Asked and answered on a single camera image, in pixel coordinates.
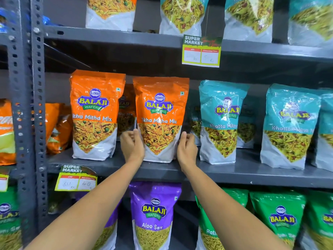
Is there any green sev snack packet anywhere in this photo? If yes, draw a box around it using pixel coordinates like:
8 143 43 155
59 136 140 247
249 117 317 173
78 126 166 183
301 190 333 250
195 188 249 250
249 191 307 249
0 186 23 250

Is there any orange snack mix packet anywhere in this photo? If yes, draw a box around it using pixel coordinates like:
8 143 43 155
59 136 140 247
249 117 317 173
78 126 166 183
117 84 137 141
133 77 190 163
86 0 138 32
69 70 126 161

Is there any person's right forearm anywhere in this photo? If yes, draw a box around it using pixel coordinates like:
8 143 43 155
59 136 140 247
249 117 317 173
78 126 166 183
182 164 290 250

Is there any purple sev snack packet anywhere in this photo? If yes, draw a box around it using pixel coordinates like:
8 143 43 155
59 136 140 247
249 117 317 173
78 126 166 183
129 182 182 250
75 191 122 250

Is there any grey metal shelf rack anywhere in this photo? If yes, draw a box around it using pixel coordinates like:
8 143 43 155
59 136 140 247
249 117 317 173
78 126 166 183
0 0 36 248
31 0 333 250

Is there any person's left forearm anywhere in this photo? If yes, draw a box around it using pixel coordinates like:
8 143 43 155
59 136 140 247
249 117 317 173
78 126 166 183
25 153 146 250

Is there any orange and yellow chips bag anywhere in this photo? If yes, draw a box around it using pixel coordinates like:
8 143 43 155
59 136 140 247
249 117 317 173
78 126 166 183
0 99 16 166

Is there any person's left hand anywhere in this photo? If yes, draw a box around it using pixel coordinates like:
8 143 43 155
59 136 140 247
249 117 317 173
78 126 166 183
120 129 145 164

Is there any yellow green price tag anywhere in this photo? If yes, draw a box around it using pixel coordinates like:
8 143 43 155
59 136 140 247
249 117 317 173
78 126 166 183
55 165 98 192
0 174 10 192
182 34 223 68

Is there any orange crinkled snack bag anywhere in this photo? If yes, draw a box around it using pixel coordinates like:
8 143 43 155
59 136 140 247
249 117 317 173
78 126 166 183
31 103 74 155

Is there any teal snack mix packet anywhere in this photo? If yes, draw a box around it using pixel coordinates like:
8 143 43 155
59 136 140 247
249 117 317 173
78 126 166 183
159 0 210 37
199 80 250 165
223 0 275 43
287 0 333 49
236 96 258 149
311 88 333 172
260 84 322 170

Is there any blue snack bag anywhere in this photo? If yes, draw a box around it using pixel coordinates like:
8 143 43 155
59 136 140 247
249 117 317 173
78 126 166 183
43 15 63 27
0 8 9 34

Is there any person's right hand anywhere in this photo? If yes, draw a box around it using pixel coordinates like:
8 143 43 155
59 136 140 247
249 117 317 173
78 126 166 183
177 131 199 173

